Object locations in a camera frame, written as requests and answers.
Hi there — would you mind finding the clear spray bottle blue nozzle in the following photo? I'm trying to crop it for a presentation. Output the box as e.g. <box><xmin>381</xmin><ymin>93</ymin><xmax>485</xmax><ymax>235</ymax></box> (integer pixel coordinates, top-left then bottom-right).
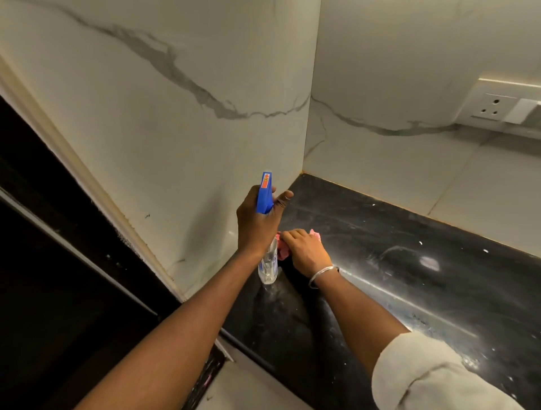
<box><xmin>255</xmin><ymin>171</ymin><xmax>280</xmax><ymax>286</ymax></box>

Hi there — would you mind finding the pink checked cleaning cloth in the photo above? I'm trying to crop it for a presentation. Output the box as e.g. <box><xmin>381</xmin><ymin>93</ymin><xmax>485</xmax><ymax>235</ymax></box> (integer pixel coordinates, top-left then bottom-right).
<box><xmin>274</xmin><ymin>229</ymin><xmax>323</xmax><ymax>262</ymax></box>

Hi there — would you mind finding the black door frame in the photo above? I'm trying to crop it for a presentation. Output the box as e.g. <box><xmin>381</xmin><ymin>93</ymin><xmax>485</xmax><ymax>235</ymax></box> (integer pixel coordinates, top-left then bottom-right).
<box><xmin>0</xmin><ymin>95</ymin><xmax>227</xmax><ymax>410</ymax></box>

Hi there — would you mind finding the white shirt sleeve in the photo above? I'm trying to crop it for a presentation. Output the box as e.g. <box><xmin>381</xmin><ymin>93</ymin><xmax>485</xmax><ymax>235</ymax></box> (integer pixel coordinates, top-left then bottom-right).
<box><xmin>371</xmin><ymin>331</ymin><xmax>527</xmax><ymax>410</ymax></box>

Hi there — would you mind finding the person's right hand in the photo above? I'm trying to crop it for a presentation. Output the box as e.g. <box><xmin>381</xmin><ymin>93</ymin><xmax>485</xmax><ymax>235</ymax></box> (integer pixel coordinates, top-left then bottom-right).
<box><xmin>280</xmin><ymin>228</ymin><xmax>335</xmax><ymax>279</ymax></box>

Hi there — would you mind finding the silver bangle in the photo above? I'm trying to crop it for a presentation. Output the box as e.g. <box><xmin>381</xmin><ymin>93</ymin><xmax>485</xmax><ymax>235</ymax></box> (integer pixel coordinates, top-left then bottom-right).
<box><xmin>307</xmin><ymin>265</ymin><xmax>340</xmax><ymax>291</ymax></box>

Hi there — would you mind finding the black refrigerator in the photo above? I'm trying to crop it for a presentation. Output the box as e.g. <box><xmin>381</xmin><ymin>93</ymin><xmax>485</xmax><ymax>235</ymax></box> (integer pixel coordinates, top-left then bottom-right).
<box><xmin>0</xmin><ymin>185</ymin><xmax>159</xmax><ymax>410</ymax></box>

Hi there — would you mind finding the white switch panel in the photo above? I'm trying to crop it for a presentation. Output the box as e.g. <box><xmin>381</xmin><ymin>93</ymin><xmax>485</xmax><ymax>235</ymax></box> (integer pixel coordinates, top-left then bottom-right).
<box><xmin>454</xmin><ymin>77</ymin><xmax>541</xmax><ymax>141</ymax></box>

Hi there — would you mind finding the person's left hand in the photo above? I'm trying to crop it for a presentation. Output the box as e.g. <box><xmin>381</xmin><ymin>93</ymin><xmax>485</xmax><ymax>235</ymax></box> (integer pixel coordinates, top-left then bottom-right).
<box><xmin>236</xmin><ymin>184</ymin><xmax>295</xmax><ymax>261</ymax></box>

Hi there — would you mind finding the person's left forearm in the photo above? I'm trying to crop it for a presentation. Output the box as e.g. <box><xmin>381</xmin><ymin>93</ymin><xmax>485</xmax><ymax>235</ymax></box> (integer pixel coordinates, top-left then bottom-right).
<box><xmin>74</xmin><ymin>249</ymin><xmax>265</xmax><ymax>410</ymax></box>

